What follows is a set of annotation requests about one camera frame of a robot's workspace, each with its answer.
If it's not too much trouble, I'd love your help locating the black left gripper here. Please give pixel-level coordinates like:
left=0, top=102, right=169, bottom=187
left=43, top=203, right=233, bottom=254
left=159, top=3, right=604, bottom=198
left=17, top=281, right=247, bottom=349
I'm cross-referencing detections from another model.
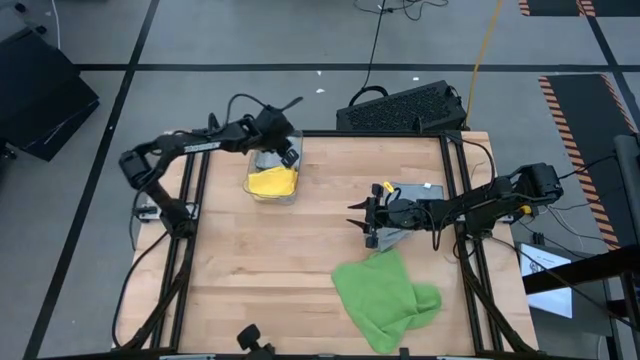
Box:
left=243, top=104, right=301, bottom=169

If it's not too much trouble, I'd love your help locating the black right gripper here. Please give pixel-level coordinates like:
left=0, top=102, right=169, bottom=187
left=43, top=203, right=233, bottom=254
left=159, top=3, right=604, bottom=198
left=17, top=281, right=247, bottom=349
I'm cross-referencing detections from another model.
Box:
left=345, top=182, right=432, bottom=250

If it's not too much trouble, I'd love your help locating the grey waffle-weave towel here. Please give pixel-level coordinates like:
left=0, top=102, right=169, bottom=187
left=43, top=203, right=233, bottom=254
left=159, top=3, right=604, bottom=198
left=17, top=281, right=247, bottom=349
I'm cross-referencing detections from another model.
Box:
left=253, top=134, right=303, bottom=172

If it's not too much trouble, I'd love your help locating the yellow microfiber towel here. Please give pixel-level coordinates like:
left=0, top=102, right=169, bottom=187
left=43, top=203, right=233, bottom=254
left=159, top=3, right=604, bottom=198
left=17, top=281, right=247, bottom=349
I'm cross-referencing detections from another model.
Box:
left=247, top=165, right=300, bottom=199

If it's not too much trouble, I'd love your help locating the smooth grey microfiber towel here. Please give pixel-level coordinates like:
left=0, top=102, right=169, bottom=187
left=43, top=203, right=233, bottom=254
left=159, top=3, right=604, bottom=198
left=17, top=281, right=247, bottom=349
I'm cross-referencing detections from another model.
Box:
left=372, top=181, right=446, bottom=253

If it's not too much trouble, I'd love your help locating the bright green microfiber towel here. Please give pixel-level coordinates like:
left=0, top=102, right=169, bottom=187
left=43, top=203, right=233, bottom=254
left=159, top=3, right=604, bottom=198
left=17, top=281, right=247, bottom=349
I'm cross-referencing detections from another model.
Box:
left=330, top=248, right=443, bottom=356

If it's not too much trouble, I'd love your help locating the clear plastic bin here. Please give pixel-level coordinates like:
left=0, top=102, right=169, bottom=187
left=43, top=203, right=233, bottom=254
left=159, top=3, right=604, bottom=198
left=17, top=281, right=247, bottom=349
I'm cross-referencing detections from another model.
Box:
left=242, top=128, right=305, bottom=206

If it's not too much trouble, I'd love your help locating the small white box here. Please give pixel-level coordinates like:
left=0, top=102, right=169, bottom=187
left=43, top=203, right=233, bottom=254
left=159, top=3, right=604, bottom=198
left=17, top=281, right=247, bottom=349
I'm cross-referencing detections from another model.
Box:
left=133, top=202, right=200, bottom=223

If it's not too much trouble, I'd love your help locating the black clamp knob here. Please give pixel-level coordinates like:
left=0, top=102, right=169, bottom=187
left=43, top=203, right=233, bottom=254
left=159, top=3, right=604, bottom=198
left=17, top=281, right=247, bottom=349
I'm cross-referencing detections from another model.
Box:
left=235, top=323, right=277, bottom=360

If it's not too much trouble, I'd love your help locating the white printed sign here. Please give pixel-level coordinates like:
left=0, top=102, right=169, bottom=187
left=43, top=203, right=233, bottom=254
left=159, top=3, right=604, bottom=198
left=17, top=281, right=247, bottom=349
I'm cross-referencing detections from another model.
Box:
left=519, top=242, right=574, bottom=320

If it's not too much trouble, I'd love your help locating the black metal beam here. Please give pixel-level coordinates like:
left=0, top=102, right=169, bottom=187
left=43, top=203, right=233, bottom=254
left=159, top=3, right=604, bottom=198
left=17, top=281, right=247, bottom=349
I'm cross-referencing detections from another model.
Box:
left=522, top=243, right=640, bottom=296

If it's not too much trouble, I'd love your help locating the black orange-striped floor mat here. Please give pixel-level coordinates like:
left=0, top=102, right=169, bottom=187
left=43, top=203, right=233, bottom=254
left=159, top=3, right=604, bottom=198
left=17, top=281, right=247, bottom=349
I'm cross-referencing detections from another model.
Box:
left=538, top=73, right=640, bottom=251
left=518, top=0, right=640, bottom=18

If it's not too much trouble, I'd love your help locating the large black case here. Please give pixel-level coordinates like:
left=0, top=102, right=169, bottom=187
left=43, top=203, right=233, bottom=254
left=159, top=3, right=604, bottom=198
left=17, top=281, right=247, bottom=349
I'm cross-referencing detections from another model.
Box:
left=0, top=27, right=101, bottom=163

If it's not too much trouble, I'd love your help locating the black metal table frame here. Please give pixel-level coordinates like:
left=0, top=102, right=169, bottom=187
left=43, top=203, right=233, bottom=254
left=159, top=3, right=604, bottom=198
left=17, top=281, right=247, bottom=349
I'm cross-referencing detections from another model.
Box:
left=112, top=112, right=540, bottom=360

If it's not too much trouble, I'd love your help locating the black floor cable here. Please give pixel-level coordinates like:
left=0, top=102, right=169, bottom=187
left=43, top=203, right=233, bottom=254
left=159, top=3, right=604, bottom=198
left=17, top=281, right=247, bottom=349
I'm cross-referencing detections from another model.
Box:
left=348, top=0, right=390, bottom=107

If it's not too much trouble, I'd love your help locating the yellow cable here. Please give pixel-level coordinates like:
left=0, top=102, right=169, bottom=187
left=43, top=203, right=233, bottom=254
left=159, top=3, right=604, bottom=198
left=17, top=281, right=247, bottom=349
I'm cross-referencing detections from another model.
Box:
left=463, top=0, right=504, bottom=127

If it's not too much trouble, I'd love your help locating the white floor cable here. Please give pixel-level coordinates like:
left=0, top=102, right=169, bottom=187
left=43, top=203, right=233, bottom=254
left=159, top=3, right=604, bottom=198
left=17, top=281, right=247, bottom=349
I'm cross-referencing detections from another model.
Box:
left=49, top=0, right=62, bottom=51

